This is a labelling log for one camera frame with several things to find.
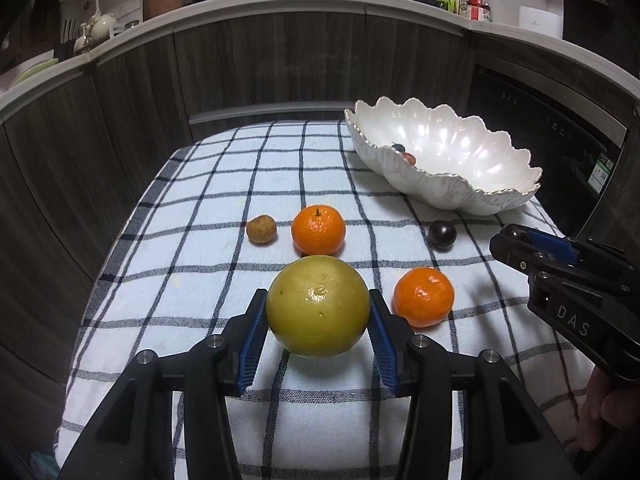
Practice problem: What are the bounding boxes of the orange mandarin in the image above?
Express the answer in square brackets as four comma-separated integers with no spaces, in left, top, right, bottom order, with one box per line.
[393,266,454,328]
[291,205,346,256]

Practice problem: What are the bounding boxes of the dark purple plum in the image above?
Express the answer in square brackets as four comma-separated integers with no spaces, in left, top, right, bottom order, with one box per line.
[427,220,458,252]

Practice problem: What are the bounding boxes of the yellow-green round pear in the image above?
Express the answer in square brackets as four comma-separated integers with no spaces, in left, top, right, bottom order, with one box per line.
[266,255,371,359]

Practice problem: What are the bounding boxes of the red grape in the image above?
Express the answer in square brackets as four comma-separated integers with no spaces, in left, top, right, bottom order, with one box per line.
[402,152,416,166]

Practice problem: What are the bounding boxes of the brown longan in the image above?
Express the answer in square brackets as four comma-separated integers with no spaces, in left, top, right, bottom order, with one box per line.
[245,214,278,245]

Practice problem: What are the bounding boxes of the person's right hand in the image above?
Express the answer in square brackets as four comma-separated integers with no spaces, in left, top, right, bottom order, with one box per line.
[577,366,639,451]

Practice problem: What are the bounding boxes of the built-in black dishwasher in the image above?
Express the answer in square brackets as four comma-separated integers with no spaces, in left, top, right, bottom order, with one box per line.
[466,66,620,236]

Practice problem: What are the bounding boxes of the white scalloped ceramic bowl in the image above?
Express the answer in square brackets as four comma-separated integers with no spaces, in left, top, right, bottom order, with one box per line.
[344,96,542,216]

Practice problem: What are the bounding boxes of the blue checked white tablecloth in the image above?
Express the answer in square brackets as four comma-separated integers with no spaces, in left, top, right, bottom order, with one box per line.
[54,122,592,479]

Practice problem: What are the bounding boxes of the white rice cooker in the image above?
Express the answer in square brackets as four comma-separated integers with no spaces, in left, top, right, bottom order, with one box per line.
[518,6,563,39]

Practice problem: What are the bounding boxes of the black microwave oven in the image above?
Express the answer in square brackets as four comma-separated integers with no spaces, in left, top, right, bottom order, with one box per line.
[562,0,639,77]

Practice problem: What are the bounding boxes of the green dish tub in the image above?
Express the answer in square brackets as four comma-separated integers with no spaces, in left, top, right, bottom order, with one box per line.
[10,58,58,88]

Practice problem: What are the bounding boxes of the white teapot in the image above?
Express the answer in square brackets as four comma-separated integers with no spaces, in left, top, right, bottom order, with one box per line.
[89,0,117,44]

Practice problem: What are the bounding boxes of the silver drawer handle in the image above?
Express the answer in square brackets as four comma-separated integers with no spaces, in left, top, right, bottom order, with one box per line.
[189,101,354,126]

